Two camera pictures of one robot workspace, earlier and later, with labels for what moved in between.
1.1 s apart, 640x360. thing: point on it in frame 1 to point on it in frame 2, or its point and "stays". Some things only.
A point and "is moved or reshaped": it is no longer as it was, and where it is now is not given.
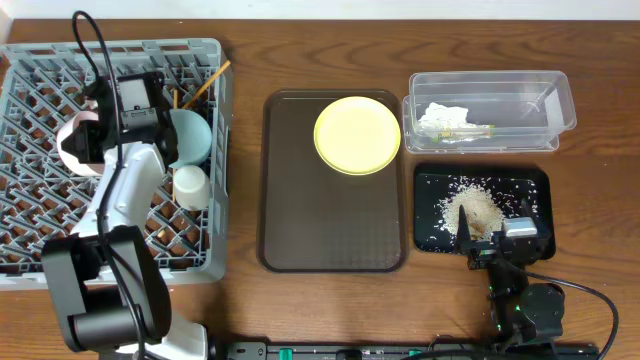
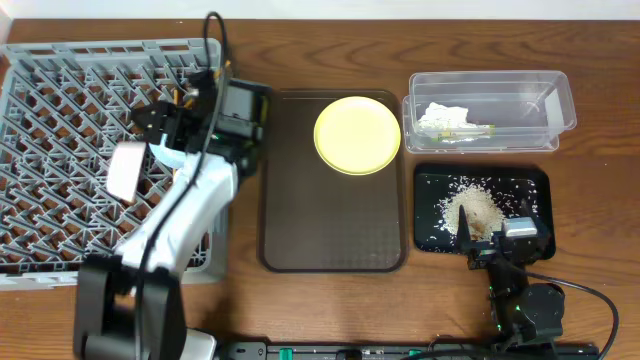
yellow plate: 357,135 stays
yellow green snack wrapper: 489,132 stays
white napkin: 439,117 stays
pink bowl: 83,168 is moved or reshaped
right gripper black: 485,254 stays
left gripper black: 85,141 to 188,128
